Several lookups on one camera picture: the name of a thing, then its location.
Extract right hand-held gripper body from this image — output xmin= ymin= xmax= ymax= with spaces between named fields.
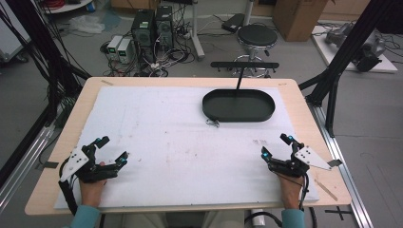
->
xmin=267 ymin=142 xmax=333 ymax=179

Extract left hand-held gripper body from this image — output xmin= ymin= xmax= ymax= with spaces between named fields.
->
xmin=58 ymin=142 xmax=125 ymax=184

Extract person's left hand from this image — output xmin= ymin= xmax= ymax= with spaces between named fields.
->
xmin=79 ymin=179 xmax=107 ymax=208

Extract person's right hand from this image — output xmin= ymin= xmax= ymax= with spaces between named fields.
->
xmin=278 ymin=172 xmax=304 ymax=210

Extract thin wooden stick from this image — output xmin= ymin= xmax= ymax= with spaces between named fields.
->
xmin=314 ymin=179 xmax=339 ymax=202

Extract black oval tray with T-bar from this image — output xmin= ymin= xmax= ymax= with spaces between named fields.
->
xmin=201 ymin=61 xmax=280 ymax=124

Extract white foam mat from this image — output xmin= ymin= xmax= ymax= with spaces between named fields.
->
xmin=53 ymin=85 xmax=320 ymax=211

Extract white power supply unit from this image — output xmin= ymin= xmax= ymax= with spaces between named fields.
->
xmin=106 ymin=35 xmax=124 ymax=61
xmin=117 ymin=38 xmax=132 ymax=65

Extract white floor board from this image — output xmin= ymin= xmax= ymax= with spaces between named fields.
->
xmin=312 ymin=25 xmax=398 ymax=74

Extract black round stool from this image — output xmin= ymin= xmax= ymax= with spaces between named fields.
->
xmin=233 ymin=24 xmax=279 ymax=79

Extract black computer tower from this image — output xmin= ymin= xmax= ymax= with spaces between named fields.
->
xmin=131 ymin=9 xmax=156 ymax=63
xmin=155 ymin=5 xmax=175 ymax=50

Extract clear plastic bag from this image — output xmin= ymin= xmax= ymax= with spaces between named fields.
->
xmin=67 ymin=14 xmax=106 ymax=35

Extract black and grey robot part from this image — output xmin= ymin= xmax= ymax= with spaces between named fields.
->
xmin=355 ymin=29 xmax=388 ymax=73

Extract cardboard box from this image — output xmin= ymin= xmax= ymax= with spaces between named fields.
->
xmin=273 ymin=0 xmax=329 ymax=43

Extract black power adapter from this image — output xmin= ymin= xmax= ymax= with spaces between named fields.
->
xmin=221 ymin=12 xmax=245 ymax=33

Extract white desk leg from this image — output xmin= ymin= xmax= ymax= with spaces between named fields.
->
xmin=189 ymin=0 xmax=206 ymax=61

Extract white round table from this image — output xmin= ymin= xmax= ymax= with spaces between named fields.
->
xmin=44 ymin=0 xmax=94 ymax=14

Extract white panel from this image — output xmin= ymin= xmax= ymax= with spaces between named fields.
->
xmin=0 ymin=0 xmax=31 ymax=63

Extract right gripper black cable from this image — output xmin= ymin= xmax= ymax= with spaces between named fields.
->
xmin=298 ymin=173 xmax=311 ymax=212

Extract aluminium rail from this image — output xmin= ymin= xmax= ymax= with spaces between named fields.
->
xmin=0 ymin=124 xmax=56 ymax=213
xmin=308 ymin=103 xmax=374 ymax=228

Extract black cable loop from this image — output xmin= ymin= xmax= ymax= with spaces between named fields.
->
xmin=243 ymin=211 xmax=283 ymax=228

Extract black metal frame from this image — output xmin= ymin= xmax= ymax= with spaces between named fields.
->
xmin=298 ymin=0 xmax=403 ymax=139
xmin=0 ymin=0 xmax=93 ymax=127

